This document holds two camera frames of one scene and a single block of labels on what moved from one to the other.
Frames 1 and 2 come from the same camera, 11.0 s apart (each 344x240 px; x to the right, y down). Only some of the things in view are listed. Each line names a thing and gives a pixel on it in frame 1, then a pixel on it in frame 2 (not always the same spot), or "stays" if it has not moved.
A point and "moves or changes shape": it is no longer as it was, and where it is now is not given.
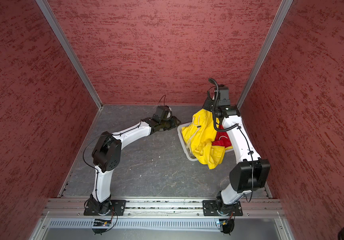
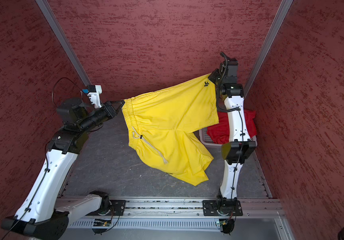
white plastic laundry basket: [187, 147] to [210, 146]
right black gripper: [206, 107] to [214, 76]
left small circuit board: [101, 222] stays
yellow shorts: [198, 134] moves or changes shape
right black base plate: [214, 208] stays
